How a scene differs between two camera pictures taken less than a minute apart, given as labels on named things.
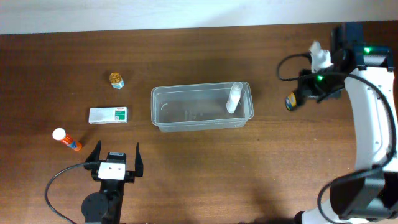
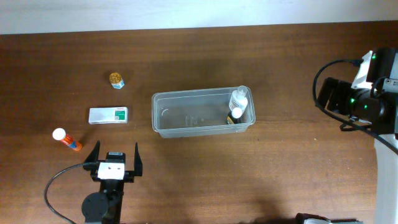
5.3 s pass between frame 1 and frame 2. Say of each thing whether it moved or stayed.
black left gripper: stayed
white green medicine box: stayed
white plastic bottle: moved
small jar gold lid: stayed
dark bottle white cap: moved
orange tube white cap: stayed
